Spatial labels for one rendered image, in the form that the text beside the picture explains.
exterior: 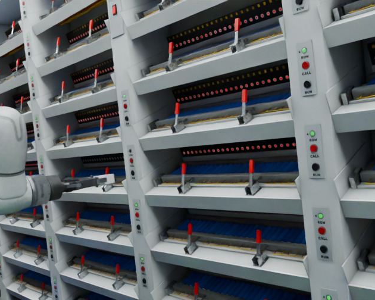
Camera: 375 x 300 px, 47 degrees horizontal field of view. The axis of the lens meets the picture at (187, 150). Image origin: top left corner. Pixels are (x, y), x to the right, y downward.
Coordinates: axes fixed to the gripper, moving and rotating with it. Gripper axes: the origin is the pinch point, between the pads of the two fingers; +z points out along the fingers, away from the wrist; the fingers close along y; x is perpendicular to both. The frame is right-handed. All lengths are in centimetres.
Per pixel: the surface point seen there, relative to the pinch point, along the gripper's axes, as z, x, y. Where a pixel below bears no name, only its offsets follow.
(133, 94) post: 12.2, 27.1, 4.0
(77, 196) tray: 12.7, -8.7, -41.9
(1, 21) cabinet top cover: 24, 89, -130
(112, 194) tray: 12.3, -7.2, -15.2
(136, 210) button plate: 12.0, -12.4, -0.5
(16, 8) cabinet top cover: 23, 90, -105
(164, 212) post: 20.4, -14.5, 4.4
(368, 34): 14, 28, 83
